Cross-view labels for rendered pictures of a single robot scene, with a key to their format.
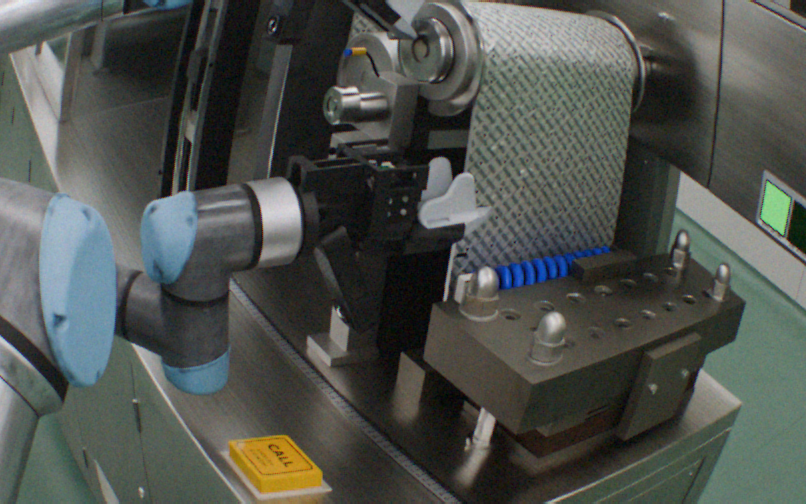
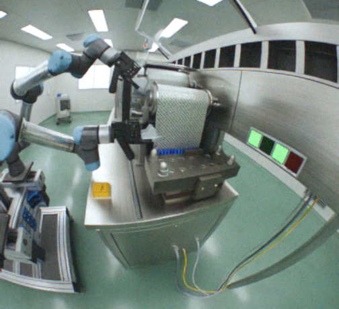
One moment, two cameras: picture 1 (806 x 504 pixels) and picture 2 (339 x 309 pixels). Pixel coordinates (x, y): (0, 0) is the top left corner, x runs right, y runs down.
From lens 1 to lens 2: 0.61 m
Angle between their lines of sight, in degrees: 13
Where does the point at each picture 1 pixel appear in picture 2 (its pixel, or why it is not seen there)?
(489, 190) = (161, 132)
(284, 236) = (104, 136)
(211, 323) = (89, 155)
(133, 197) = not seen: hidden behind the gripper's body
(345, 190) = (121, 128)
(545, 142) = (177, 121)
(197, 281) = (84, 145)
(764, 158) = (251, 122)
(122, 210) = not seen: hidden behind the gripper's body
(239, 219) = (93, 132)
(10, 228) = not seen: outside the picture
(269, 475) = (94, 192)
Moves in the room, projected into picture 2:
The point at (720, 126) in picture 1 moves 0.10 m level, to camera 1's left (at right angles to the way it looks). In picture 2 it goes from (235, 115) to (213, 110)
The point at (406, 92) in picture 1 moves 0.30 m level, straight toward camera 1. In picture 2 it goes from (146, 110) to (96, 129)
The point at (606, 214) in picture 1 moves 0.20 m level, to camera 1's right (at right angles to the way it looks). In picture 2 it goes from (196, 140) to (235, 149)
